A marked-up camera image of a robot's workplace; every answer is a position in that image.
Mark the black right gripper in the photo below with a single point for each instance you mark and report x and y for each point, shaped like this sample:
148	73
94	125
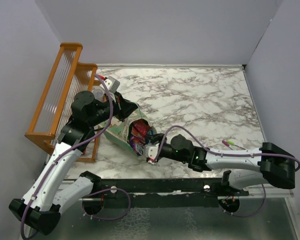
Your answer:
154	138

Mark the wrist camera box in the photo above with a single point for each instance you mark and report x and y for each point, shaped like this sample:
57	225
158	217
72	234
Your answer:
111	84
151	153

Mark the green illustrated paper bag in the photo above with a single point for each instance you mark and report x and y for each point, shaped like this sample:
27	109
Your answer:
119	132

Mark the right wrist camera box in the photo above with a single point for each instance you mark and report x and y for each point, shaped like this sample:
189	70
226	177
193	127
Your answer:
151	153

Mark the purple snack packet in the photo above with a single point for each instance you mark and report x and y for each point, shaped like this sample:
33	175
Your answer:
137	145

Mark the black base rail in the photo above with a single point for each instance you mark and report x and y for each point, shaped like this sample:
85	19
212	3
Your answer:
157	193

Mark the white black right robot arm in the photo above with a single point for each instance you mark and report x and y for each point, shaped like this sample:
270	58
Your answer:
268	164

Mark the wooden acrylic display rack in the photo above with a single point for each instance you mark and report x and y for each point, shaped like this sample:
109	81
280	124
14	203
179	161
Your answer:
67	77

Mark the green capped marker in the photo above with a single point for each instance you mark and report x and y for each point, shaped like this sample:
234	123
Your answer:
234	144

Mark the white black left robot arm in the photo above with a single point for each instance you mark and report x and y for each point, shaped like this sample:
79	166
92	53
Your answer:
42	206

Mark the red snack packet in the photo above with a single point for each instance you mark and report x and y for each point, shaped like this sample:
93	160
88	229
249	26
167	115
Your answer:
140	128

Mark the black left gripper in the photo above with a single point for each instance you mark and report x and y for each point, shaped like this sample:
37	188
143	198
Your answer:
124	108

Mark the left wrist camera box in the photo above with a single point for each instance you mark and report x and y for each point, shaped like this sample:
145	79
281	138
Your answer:
111	84

